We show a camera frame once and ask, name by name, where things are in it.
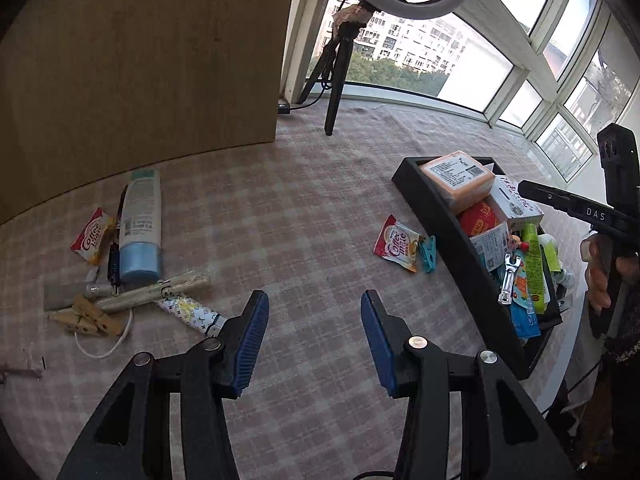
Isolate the white carton box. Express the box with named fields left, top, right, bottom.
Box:
left=485, top=174, right=544, bottom=231

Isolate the patterned paper tube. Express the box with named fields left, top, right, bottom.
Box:
left=155, top=295, right=228, bottom=337

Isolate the orange soap box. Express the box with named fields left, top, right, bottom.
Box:
left=419, top=151, right=495, bottom=214

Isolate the white blue lotion tube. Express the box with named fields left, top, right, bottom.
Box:
left=118, top=169, right=162, bottom=284

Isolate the green tube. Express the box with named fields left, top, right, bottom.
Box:
left=522, top=223, right=547, bottom=315

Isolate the teal plastic clip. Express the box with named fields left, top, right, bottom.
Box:
left=418, top=236, right=437, bottom=273

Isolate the black pen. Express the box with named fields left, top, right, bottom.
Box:
left=107, top=185, right=128, bottom=292

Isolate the grey squeezed tube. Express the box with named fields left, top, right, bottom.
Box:
left=43, top=283, right=114, bottom=312

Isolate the plastic metal spoon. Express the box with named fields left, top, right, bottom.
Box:
left=0, top=344, right=47, bottom=385

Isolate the checkered pink tablecloth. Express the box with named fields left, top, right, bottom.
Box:
left=0, top=98, right=591, bottom=480

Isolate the red packet in tray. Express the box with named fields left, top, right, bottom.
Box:
left=458, top=200, right=499, bottom=237

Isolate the white usb cable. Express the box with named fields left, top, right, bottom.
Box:
left=72, top=306, right=135, bottom=360

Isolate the black power cable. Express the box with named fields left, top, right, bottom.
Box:
left=276, top=44, right=334, bottom=115

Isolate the person's right hand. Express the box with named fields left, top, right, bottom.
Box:
left=580, top=234, right=639, bottom=312

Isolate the black storage tray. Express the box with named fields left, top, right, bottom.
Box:
left=392, top=156, right=562, bottom=379

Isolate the wooden clothespin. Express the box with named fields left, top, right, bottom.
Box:
left=72, top=295, right=125, bottom=336
left=47, top=310, right=99, bottom=336

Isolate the wooden backboard panel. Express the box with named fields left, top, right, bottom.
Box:
left=1, top=0, right=291, bottom=219

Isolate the metal bottle opener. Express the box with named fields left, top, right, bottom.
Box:
left=498, top=254, right=522, bottom=306

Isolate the chopsticks pair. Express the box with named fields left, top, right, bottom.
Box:
left=96, top=272, right=212, bottom=313

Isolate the red coffee creamer sachet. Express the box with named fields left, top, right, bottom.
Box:
left=70, top=207, right=116, bottom=266

